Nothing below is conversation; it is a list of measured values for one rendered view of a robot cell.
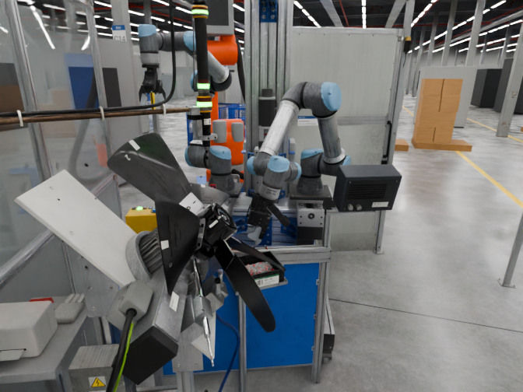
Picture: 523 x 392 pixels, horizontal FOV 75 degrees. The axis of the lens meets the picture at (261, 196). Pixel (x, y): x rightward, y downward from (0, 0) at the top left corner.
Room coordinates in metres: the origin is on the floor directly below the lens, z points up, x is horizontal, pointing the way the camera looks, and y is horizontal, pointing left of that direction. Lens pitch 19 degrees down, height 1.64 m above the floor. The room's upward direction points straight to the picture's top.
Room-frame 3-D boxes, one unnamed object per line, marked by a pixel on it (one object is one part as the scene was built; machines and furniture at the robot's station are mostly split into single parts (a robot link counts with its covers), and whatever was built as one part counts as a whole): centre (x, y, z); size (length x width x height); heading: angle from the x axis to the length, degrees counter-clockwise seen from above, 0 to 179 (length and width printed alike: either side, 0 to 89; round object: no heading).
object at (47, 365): (0.90, 0.71, 0.85); 0.36 x 0.24 x 0.03; 6
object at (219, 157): (1.84, 0.23, 1.20); 0.13 x 0.12 x 0.14; 68
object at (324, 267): (1.48, -0.31, 0.39); 0.04 x 0.04 x 0.78; 6
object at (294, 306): (1.44, 0.11, 0.45); 0.82 x 0.02 x 0.66; 96
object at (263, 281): (1.28, 0.03, 0.85); 0.22 x 0.17 x 0.07; 112
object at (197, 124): (1.06, 0.18, 1.50); 0.09 x 0.07 x 0.10; 131
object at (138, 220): (1.40, 0.51, 1.02); 0.16 x 0.10 x 0.11; 96
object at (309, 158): (1.80, -0.27, 1.20); 0.13 x 0.12 x 0.14; 57
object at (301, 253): (1.44, 0.11, 0.82); 0.90 x 0.04 x 0.08; 96
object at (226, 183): (1.84, 0.23, 1.09); 0.15 x 0.15 x 0.10
